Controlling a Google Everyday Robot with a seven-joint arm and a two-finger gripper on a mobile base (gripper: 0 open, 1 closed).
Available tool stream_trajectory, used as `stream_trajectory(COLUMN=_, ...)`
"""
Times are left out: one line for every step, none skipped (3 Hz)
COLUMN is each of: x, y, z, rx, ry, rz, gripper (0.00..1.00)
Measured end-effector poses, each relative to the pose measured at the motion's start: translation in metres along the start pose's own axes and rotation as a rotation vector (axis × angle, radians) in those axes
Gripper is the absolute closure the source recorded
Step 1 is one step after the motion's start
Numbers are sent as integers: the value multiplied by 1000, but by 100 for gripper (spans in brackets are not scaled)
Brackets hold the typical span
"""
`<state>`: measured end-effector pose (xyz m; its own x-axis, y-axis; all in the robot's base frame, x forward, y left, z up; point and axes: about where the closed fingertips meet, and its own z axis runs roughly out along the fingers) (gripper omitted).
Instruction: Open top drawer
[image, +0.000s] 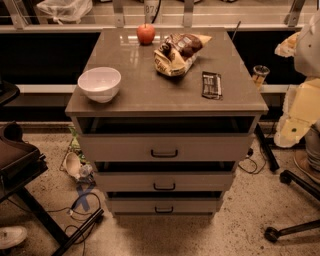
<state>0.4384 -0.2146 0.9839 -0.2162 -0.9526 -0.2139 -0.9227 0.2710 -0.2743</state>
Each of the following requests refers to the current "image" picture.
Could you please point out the white bowl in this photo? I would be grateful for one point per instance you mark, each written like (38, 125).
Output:
(100, 84)

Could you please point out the black snack bar wrapper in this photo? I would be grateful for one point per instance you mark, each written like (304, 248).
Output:
(211, 85)

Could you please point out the white shoe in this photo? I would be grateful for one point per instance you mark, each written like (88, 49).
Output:
(12, 236)

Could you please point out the trash pile on floor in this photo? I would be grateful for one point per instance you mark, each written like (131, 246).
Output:
(75, 163)

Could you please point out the red apple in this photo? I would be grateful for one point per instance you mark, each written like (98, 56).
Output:
(145, 34)

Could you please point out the grey drawer cabinet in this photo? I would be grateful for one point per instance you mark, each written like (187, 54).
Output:
(150, 104)

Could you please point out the grey bottom drawer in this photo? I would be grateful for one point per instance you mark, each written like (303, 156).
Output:
(192, 202)

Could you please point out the black chair left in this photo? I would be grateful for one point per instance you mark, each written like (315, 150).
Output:
(20, 161)

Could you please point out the white plastic bag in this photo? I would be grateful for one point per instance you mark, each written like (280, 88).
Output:
(66, 10)

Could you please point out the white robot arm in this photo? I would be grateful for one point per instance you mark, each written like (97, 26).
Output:
(304, 47)

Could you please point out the grey middle drawer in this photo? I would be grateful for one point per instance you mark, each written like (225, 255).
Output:
(164, 176)

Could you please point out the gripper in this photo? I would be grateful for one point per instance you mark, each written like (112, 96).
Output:
(308, 53)

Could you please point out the plastic cup with drink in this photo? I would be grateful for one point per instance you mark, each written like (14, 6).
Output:
(260, 72)

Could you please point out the yellow brown chip bag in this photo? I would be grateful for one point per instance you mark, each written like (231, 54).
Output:
(178, 52)

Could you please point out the grey drawer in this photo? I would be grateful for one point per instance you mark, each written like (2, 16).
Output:
(164, 148)
(192, 202)
(164, 176)

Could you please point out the grey top drawer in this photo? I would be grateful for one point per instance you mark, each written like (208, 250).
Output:
(164, 148)

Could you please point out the black floor stand bar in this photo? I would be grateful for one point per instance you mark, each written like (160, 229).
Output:
(67, 241)

